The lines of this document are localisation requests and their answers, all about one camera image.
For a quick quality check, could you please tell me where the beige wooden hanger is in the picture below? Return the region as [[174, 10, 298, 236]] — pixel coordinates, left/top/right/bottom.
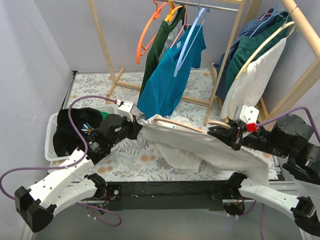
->
[[153, 116, 231, 134]]

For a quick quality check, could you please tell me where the bright green t shirt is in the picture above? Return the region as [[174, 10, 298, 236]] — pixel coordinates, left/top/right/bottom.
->
[[100, 111, 110, 120]]

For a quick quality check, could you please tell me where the white t shirt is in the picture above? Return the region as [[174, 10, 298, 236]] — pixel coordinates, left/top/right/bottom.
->
[[138, 114, 269, 186]]

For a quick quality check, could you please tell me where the black daisy t shirt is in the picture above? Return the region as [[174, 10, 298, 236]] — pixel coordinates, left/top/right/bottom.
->
[[53, 107, 102, 157]]

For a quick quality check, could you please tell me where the orange plastic hanger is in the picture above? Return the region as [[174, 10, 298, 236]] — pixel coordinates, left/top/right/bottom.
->
[[135, 0, 168, 65]]

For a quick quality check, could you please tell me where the light blue hanger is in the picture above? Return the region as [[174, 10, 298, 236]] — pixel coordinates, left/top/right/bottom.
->
[[173, 7, 210, 77]]

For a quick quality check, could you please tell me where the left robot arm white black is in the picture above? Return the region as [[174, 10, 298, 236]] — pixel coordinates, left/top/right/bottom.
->
[[14, 114, 142, 233]]

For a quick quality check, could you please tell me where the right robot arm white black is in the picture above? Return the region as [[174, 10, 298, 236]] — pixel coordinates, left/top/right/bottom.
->
[[207, 114, 320, 237]]

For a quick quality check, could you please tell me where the teal blue t shirt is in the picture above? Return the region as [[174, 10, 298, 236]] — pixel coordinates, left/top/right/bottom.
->
[[137, 25, 206, 119]]

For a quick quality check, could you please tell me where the dark green raglan shirt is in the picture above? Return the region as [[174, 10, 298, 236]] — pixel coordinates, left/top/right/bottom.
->
[[139, 6, 186, 96]]

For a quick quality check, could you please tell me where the blue checked shirt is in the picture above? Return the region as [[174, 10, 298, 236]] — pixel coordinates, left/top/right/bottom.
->
[[216, 8, 284, 100]]

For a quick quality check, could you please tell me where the yellow plastic hanger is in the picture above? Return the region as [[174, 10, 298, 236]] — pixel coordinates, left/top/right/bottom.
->
[[164, 0, 183, 22]]

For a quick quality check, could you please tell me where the cream plastic hanger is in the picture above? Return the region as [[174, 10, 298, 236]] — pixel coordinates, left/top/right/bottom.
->
[[235, 21, 295, 80]]

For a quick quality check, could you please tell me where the floral table cloth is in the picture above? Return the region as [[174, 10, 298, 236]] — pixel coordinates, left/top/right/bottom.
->
[[59, 68, 278, 182]]

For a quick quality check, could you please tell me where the white garment right rack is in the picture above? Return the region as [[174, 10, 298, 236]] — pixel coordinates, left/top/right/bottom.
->
[[220, 37, 287, 120]]

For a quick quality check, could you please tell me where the white plastic laundry basket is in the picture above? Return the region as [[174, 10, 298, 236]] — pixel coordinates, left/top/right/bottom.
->
[[44, 104, 118, 162]]

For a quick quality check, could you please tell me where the teal green garment right rack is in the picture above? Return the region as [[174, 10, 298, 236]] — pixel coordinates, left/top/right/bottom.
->
[[223, 11, 292, 96]]

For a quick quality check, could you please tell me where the metal hanging rod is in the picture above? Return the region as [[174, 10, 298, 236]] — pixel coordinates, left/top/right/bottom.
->
[[171, 0, 239, 12]]

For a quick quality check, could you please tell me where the wooden clothes rack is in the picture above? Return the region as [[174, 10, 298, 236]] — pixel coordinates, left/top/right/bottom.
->
[[86, 0, 320, 131]]

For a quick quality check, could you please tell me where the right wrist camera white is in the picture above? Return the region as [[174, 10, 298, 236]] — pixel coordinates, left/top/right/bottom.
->
[[233, 105, 260, 124]]

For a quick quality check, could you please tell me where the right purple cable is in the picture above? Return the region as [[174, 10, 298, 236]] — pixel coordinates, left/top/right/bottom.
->
[[246, 106, 320, 240]]

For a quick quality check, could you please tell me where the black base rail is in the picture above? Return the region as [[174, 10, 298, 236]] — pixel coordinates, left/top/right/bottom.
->
[[86, 180, 256, 212]]

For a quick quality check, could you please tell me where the pink wire hanger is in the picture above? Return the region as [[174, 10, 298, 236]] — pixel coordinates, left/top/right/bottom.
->
[[170, 0, 189, 49]]

